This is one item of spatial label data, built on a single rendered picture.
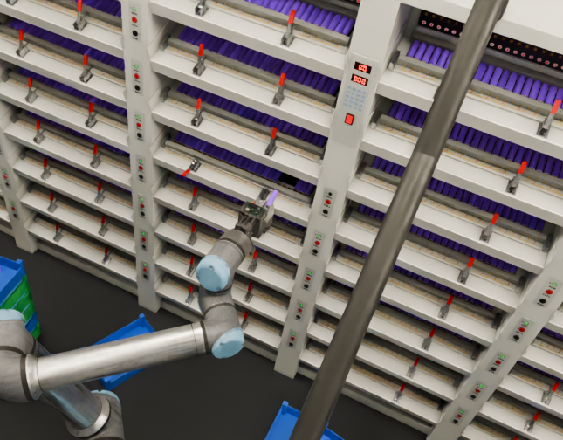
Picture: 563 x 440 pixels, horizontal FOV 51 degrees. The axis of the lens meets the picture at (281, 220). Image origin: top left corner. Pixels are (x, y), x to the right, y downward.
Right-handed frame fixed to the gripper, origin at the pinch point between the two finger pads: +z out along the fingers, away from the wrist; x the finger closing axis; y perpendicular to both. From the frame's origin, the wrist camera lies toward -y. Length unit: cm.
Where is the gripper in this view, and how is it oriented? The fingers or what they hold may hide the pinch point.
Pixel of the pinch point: (267, 206)
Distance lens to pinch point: 185.0
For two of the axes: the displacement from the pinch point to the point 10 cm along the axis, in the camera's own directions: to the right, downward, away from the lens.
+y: 1.5, -7.2, -6.7
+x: -9.0, -3.8, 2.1
